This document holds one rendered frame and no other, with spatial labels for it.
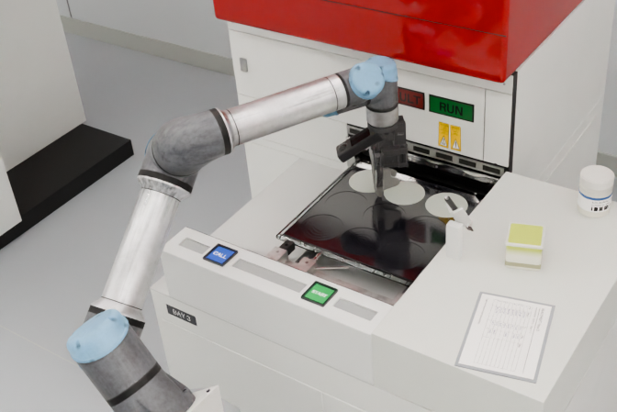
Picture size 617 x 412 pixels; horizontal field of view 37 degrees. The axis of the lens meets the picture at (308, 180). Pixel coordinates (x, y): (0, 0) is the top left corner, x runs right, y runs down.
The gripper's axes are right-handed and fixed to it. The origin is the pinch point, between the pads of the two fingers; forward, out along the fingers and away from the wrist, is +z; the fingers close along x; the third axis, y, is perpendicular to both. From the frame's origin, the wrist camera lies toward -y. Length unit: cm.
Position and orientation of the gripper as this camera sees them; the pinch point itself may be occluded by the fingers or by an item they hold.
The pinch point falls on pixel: (376, 192)
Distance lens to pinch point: 224.6
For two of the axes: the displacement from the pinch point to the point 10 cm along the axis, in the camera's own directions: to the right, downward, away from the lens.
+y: 9.9, -1.3, 0.6
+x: -1.2, -5.5, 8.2
